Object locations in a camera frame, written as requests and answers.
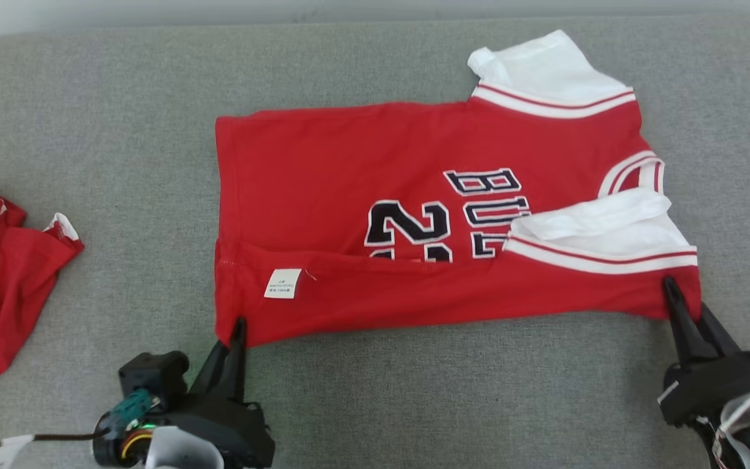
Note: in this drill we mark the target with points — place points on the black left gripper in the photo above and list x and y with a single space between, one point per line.
232 430

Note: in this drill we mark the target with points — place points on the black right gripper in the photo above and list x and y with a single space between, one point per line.
720 384

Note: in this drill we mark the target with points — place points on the red white basketball jersey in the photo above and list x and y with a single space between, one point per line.
349 163

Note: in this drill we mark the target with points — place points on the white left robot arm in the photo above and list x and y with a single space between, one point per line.
180 453

